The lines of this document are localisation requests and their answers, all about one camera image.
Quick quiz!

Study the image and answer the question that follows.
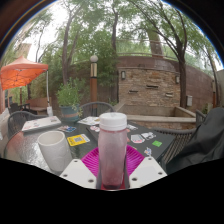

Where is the leaning slender tree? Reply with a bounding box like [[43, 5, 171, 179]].
[[61, 0, 88, 84]]

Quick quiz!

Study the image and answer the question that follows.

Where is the clear pink white-capped bottle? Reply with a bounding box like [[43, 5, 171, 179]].
[[97, 112, 128, 191]]

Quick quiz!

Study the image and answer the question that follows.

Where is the white textured cup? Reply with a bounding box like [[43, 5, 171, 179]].
[[37, 130, 73, 174]]

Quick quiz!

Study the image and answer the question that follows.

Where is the grey laptop with stickers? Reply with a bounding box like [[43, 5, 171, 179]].
[[21, 115, 63, 133]]

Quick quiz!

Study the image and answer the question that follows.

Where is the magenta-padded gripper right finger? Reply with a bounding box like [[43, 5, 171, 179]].
[[124, 145, 168, 190]]

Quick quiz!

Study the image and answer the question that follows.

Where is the blue sticker card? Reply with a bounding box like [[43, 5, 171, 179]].
[[56, 125, 78, 134]]

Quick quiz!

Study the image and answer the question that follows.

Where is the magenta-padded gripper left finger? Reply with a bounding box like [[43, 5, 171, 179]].
[[59, 147, 100, 190]]

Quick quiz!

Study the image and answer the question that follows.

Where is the black laptop with stickers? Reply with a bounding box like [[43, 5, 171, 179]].
[[87, 122, 177, 161]]

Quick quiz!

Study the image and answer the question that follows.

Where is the yellow square card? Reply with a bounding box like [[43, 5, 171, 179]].
[[66, 133, 91, 147]]

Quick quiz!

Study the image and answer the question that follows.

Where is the forked dark-trunk tree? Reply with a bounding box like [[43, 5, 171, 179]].
[[133, 0, 201, 108]]

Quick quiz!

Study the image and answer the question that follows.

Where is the black jacket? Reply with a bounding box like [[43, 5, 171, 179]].
[[165, 106, 224, 175]]

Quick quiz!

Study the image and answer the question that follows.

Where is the globe-topped wooden lamp post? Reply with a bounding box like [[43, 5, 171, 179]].
[[89, 54, 99, 104]]

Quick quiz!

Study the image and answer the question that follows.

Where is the orange patio umbrella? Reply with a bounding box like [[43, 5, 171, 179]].
[[0, 55, 54, 117]]

